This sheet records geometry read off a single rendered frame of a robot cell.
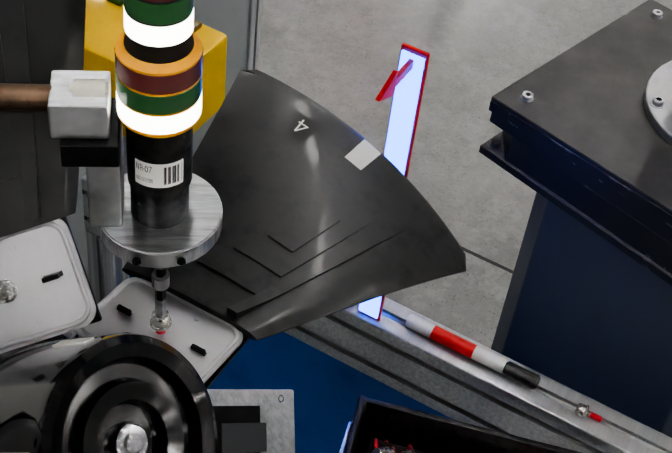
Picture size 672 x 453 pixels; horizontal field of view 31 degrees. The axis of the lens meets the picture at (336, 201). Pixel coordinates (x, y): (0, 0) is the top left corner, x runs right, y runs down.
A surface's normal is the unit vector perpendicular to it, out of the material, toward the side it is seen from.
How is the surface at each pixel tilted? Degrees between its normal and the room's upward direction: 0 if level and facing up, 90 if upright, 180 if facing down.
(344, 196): 17
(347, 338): 90
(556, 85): 2
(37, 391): 44
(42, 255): 54
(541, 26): 0
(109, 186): 90
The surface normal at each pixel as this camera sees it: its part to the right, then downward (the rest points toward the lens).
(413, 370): -0.50, 0.57
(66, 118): 0.09, 0.70
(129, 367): 0.72, -0.14
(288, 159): 0.31, -0.65
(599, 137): 0.08, -0.73
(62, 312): -0.01, 0.14
